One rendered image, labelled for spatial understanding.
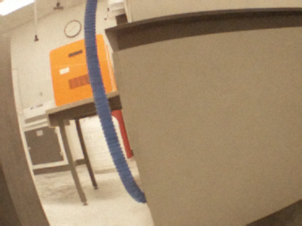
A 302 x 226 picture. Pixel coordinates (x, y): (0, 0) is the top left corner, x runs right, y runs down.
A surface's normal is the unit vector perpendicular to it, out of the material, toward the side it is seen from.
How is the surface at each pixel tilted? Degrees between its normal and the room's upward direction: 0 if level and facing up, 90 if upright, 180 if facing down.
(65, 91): 90
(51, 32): 90
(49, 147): 90
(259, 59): 90
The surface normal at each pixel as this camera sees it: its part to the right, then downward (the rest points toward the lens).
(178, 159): 0.02, -0.03
